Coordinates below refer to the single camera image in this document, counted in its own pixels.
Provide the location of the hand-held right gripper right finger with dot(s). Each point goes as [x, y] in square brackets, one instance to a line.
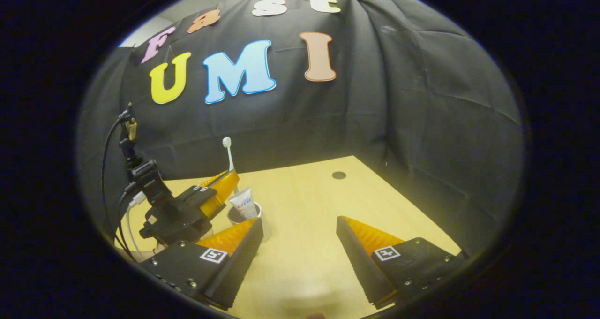
[356, 262]

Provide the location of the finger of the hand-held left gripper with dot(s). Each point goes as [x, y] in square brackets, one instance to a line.
[211, 180]
[220, 192]

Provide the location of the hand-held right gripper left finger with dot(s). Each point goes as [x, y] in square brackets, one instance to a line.
[239, 267]

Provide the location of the white toothpaste tube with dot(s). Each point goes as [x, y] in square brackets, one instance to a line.
[243, 204]

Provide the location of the pale green toothbrush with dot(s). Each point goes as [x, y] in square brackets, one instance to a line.
[229, 157]

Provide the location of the white cup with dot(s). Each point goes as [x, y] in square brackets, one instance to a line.
[265, 227]

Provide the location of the wooden desktop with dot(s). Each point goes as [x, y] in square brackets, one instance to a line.
[304, 206]

